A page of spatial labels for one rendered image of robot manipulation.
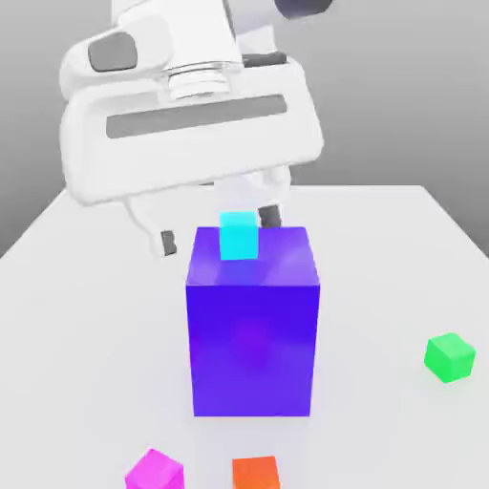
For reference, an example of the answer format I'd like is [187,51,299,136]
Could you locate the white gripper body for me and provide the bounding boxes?
[58,59,326,208]

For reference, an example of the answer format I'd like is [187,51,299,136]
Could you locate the small cyan cube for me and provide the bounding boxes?
[219,210,260,263]

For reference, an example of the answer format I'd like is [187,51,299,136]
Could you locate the small green cube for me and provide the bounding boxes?
[422,331,478,385]

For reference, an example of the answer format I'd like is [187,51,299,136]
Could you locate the small magenta cube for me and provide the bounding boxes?
[123,447,185,489]

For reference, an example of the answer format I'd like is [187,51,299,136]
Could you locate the small orange cube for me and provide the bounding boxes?
[231,455,283,489]

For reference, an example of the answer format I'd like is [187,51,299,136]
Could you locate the large purple box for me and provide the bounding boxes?
[184,225,322,418]

